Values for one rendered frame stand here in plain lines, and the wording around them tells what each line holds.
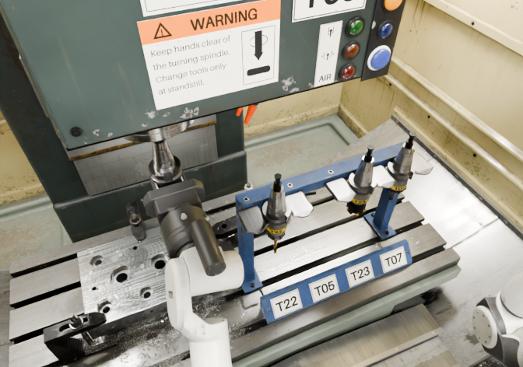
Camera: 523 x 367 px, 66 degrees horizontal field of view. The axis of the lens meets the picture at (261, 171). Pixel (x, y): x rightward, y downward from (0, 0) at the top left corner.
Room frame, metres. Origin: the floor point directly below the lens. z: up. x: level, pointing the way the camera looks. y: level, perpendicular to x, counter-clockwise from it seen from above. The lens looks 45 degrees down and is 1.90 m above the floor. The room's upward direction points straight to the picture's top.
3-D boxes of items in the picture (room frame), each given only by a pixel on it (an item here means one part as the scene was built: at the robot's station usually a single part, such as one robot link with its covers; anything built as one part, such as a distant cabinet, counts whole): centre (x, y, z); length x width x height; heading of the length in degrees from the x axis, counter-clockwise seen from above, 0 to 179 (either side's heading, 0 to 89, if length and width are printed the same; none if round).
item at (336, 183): (0.63, -0.18, 1.21); 0.07 x 0.05 x 0.01; 23
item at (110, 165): (0.98, 0.37, 1.16); 0.48 x 0.05 x 0.51; 113
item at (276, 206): (0.56, -0.03, 1.26); 0.04 x 0.04 x 0.07
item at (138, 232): (0.71, 0.35, 0.97); 0.13 x 0.03 x 0.15; 23
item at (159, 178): (0.58, 0.19, 1.33); 0.06 x 0.06 x 0.03
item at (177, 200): (0.49, 0.15, 1.30); 0.13 x 0.12 x 0.10; 113
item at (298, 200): (0.58, -0.08, 1.21); 0.07 x 0.05 x 0.01; 23
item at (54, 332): (0.40, 0.43, 0.97); 0.13 x 0.03 x 0.15; 113
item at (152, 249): (0.56, 0.31, 0.96); 0.29 x 0.23 x 0.05; 113
